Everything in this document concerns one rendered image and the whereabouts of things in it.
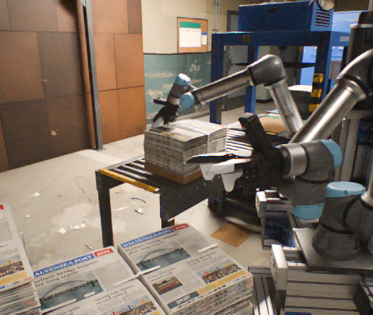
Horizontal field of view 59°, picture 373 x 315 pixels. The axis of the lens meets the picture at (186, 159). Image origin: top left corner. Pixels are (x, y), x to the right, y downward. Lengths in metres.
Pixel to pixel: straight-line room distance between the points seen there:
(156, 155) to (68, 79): 3.22
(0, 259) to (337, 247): 0.94
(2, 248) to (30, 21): 3.95
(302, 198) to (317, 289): 0.49
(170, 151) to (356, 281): 0.96
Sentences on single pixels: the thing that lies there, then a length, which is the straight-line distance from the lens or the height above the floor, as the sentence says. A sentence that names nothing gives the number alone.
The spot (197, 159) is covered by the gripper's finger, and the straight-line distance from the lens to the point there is 0.73.
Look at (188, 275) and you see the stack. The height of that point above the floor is 0.83.
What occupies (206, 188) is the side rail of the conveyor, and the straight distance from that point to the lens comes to 1.77.
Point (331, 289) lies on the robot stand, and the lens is 1.28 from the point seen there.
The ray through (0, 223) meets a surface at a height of 1.07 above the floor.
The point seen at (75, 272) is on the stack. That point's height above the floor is 0.83.
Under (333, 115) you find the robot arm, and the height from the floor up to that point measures 1.29.
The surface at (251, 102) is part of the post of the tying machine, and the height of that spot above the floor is 0.92.
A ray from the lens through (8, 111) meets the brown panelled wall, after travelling 4.48.
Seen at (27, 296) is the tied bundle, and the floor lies 1.03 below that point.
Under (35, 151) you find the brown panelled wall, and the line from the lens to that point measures 4.70.
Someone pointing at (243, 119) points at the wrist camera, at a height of 1.32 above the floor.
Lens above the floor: 1.47
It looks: 19 degrees down
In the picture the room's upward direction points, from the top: straight up
